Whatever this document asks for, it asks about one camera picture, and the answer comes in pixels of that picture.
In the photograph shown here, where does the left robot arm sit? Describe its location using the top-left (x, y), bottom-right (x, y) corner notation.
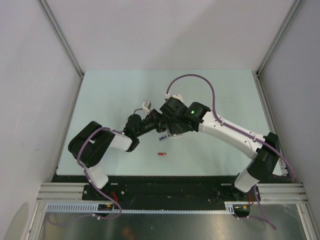
top-left (67, 109), bottom-right (166, 200)

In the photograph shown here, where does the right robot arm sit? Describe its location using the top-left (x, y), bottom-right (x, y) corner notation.
top-left (160, 95), bottom-right (280, 201)

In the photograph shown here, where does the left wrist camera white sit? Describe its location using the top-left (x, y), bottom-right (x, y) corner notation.
top-left (142, 100), bottom-right (152, 113)

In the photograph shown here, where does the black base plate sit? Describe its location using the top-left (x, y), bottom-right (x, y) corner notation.
top-left (51, 175), bottom-right (292, 210)

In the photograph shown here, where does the right aluminium frame post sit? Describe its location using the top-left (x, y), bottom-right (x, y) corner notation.
top-left (255, 0), bottom-right (304, 76)

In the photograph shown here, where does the aluminium frame post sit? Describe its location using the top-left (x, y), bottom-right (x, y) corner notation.
top-left (36, 0), bottom-right (85, 78)
top-left (255, 0), bottom-right (304, 76)

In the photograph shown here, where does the grey slotted cable duct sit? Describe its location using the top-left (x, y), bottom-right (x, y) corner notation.
top-left (45, 202), bottom-right (241, 214)

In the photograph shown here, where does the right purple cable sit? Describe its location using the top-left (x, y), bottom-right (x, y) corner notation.
top-left (165, 73), bottom-right (296, 231)

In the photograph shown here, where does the left aluminium frame post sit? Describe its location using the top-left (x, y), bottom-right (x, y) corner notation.
top-left (36, 0), bottom-right (85, 78)

